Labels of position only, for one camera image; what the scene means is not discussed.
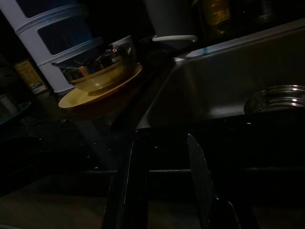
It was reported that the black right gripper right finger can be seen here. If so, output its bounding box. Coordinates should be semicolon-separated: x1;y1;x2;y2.
188;134;239;229

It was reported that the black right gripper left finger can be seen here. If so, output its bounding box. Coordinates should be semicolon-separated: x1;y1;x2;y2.
102;137;150;229

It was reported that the steel fork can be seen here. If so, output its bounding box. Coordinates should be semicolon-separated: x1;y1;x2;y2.
19;116;40;126

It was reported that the yellow plate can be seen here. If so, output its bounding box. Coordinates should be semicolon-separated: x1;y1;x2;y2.
58;63;143;110

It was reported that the stainless steel sink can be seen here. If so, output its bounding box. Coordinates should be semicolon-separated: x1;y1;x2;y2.
135;19;305;131

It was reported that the yellow bowl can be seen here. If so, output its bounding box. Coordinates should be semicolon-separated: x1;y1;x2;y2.
70;61;139;96

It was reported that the clear glass jar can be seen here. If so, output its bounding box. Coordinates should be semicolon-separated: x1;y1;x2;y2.
244;84;305;115

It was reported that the small steel bowl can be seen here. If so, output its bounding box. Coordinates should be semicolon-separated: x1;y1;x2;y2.
63;42;134;83

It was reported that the light blue plate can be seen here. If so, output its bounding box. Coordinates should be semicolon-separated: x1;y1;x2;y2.
0;101;31;126

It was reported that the white printed mug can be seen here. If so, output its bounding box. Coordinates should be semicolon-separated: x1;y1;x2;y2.
108;35;138;65

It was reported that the yellow tea tin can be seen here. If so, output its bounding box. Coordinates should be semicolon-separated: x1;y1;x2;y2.
14;59;46;95

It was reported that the white tiered storage rack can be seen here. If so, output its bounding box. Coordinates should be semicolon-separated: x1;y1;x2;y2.
0;0;104;94

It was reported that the yellow oil bottle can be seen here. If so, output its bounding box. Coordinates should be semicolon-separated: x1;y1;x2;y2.
200;0;233;36

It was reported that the thick white hose loop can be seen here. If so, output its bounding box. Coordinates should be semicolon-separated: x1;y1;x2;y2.
152;34;198;45

